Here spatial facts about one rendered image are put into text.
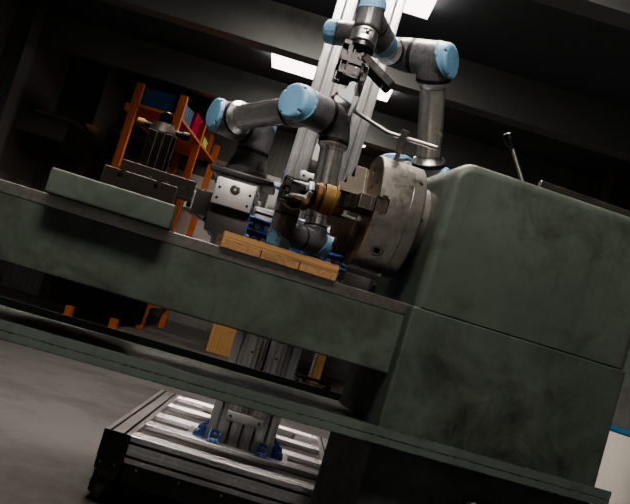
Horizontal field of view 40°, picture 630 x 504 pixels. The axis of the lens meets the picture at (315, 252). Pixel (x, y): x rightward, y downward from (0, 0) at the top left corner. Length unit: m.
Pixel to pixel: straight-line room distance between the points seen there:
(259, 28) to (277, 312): 5.24
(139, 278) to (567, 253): 1.08
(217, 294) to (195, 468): 0.90
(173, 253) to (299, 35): 5.20
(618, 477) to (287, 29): 4.18
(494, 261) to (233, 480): 1.18
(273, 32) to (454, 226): 5.16
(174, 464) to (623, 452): 3.98
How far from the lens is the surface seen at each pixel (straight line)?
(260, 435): 3.20
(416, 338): 2.18
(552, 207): 2.31
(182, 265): 2.14
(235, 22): 7.26
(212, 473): 2.90
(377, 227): 2.22
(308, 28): 7.24
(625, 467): 6.31
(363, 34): 2.42
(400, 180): 2.27
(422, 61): 2.88
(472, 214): 2.22
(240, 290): 2.15
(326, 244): 2.66
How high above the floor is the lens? 0.77
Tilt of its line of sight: 4 degrees up
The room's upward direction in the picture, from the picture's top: 17 degrees clockwise
